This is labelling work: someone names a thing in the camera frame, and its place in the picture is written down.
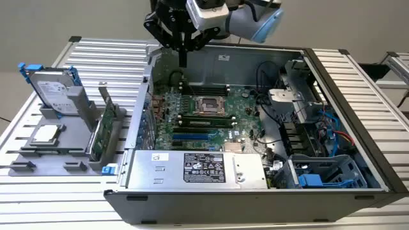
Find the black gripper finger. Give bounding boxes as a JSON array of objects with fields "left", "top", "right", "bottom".
[
  {"left": 183, "top": 26, "right": 222, "bottom": 68},
  {"left": 143, "top": 14, "right": 184, "bottom": 68}
]

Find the green Nvidia graphics card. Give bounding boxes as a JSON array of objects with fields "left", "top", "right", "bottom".
[{"left": 87, "top": 82, "right": 123, "bottom": 164}]

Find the metal CPU socket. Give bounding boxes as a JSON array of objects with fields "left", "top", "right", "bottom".
[{"left": 191, "top": 95, "right": 227, "bottom": 115}]

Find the green motherboard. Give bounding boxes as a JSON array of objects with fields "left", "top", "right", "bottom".
[{"left": 150, "top": 84, "right": 267, "bottom": 154}]

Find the green RAM stick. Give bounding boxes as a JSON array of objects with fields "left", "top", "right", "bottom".
[
  {"left": 183, "top": 119, "right": 232, "bottom": 126},
  {"left": 19, "top": 148, "right": 87, "bottom": 154}
]

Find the grey metal drive cage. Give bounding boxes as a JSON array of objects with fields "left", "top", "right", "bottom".
[{"left": 268, "top": 59, "right": 324, "bottom": 123}]

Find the long black expansion slot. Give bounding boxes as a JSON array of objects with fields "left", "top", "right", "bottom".
[{"left": 174, "top": 127, "right": 208, "bottom": 133}]

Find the hard disk in blue carrier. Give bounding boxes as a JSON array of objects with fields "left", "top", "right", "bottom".
[{"left": 18, "top": 62, "right": 85, "bottom": 119}]

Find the blue expansion slot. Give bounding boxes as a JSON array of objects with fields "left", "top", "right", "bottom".
[{"left": 174, "top": 134, "right": 208, "bottom": 141}]

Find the silver chipset heatsink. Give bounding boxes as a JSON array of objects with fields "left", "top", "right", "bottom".
[{"left": 226, "top": 143, "right": 246, "bottom": 153}]

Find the silver CPU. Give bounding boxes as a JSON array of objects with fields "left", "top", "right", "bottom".
[{"left": 34, "top": 125, "right": 63, "bottom": 142}]

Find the grey plastic parts rack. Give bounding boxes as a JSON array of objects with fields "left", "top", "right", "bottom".
[{"left": 9, "top": 86, "right": 134, "bottom": 177}]

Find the blue case latch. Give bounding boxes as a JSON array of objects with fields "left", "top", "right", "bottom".
[{"left": 101, "top": 163, "right": 117, "bottom": 177}]

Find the grey power supply unit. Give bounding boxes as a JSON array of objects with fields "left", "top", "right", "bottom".
[{"left": 126, "top": 150, "right": 270, "bottom": 190}]

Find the aluminium side table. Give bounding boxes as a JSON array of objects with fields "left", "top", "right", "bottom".
[{"left": 358, "top": 51, "right": 409, "bottom": 108}]

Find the grey metal disk bay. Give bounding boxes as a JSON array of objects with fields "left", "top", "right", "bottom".
[{"left": 286, "top": 154, "right": 368, "bottom": 190}]

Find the blue disk bay latch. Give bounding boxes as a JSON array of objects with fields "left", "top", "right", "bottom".
[{"left": 299, "top": 174, "right": 324, "bottom": 188}]

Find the black grey PC case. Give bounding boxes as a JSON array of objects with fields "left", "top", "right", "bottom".
[{"left": 105, "top": 44, "right": 409, "bottom": 225}]

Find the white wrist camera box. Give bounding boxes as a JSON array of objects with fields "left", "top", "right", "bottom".
[{"left": 186, "top": 0, "right": 231, "bottom": 31}]

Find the thick black cable loop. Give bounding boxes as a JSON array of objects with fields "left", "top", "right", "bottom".
[{"left": 171, "top": 70, "right": 184, "bottom": 86}]

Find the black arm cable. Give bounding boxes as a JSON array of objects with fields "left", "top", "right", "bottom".
[{"left": 246, "top": 0, "right": 260, "bottom": 23}]

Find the thin black wire loop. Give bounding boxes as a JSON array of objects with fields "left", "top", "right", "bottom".
[{"left": 258, "top": 61, "right": 279, "bottom": 93}]

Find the blue wire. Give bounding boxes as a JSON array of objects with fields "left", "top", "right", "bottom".
[{"left": 318, "top": 109, "right": 356, "bottom": 156}]

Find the red wire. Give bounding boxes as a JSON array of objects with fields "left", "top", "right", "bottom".
[{"left": 332, "top": 130, "right": 356, "bottom": 146}]

